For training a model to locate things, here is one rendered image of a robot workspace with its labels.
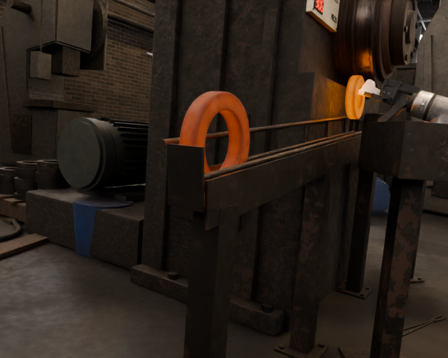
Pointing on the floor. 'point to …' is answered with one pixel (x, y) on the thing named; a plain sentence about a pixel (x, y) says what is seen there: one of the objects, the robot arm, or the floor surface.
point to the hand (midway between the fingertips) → (356, 91)
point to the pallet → (3, 204)
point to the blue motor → (380, 198)
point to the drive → (97, 187)
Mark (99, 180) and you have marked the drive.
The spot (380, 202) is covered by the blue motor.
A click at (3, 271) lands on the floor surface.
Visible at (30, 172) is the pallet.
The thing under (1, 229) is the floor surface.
